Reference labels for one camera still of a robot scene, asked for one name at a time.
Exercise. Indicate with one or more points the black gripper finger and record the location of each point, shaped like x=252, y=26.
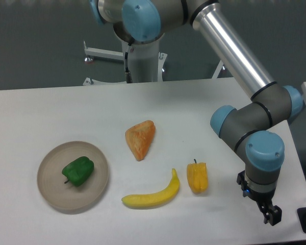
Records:
x=275, y=214
x=264, y=210

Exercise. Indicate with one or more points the yellow banana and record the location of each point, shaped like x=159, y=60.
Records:
x=141, y=201

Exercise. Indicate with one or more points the beige round plate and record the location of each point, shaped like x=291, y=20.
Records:
x=67, y=198

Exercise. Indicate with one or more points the green bell pepper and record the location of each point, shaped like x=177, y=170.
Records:
x=78, y=171

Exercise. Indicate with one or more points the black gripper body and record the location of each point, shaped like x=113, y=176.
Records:
x=261, y=194

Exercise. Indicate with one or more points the yellow orange bell pepper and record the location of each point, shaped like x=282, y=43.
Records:
x=197, y=177

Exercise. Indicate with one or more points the orange triangular bread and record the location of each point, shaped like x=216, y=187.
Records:
x=139, y=138

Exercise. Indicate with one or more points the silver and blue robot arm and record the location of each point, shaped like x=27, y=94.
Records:
x=245, y=131

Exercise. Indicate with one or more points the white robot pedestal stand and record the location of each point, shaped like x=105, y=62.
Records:
x=161, y=60

